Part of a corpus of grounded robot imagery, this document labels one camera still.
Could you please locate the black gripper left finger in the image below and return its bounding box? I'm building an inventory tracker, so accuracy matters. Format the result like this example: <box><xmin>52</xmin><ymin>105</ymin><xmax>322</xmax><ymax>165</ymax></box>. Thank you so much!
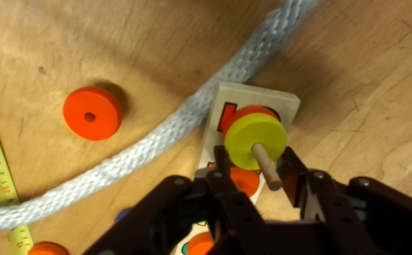
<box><xmin>206</xmin><ymin>147</ymin><xmax>267</xmax><ymax>255</ymax></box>

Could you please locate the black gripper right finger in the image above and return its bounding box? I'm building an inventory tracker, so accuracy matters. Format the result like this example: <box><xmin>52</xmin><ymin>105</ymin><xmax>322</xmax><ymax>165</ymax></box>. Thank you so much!
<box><xmin>277</xmin><ymin>148</ymin><xmax>375</xmax><ymax>255</ymax></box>

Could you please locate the yellow ring disc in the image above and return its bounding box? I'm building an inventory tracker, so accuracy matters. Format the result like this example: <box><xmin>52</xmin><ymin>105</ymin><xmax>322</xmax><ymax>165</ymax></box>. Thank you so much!
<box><xmin>223</xmin><ymin>124</ymin><xmax>287</xmax><ymax>171</ymax></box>

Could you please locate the wooden peg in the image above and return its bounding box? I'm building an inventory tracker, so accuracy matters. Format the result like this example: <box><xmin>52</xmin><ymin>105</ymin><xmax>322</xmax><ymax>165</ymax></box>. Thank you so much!
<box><xmin>252</xmin><ymin>144</ymin><xmax>281</xmax><ymax>192</ymax></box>

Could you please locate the wooden peg board toy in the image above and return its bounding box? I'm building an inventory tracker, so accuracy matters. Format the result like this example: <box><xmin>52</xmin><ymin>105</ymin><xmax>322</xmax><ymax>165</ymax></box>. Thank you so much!
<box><xmin>167</xmin><ymin>81</ymin><xmax>301</xmax><ymax>255</ymax></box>

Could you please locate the orange disc on peg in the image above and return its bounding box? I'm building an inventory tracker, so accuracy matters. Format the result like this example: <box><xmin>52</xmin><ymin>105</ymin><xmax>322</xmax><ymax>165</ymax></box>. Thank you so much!
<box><xmin>225</xmin><ymin>105</ymin><xmax>280</xmax><ymax>132</ymax></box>

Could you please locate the orange disc on table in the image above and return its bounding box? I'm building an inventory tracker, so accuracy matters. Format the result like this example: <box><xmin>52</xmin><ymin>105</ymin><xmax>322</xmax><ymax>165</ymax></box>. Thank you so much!
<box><xmin>62</xmin><ymin>87</ymin><xmax>123</xmax><ymax>141</ymax></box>

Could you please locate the white braided rope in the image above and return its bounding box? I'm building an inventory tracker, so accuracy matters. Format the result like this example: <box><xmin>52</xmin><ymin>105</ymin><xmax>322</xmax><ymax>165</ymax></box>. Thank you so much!
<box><xmin>0</xmin><ymin>0</ymin><xmax>324</xmax><ymax>233</ymax></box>

